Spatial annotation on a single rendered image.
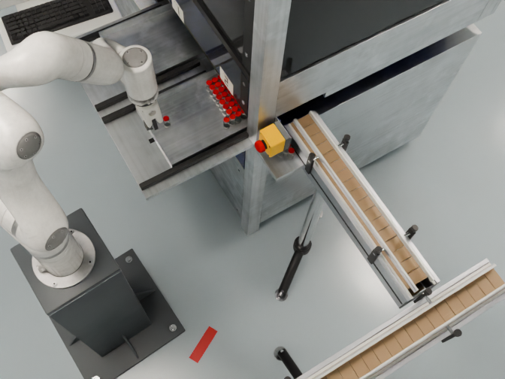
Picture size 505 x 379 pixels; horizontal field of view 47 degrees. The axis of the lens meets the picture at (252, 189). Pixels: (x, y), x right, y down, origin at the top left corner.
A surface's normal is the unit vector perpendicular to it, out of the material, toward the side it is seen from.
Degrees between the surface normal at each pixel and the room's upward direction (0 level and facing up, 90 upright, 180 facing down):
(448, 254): 0
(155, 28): 0
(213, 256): 0
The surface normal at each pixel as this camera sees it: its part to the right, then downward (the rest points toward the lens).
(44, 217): 0.79, 0.24
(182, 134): 0.04, -0.41
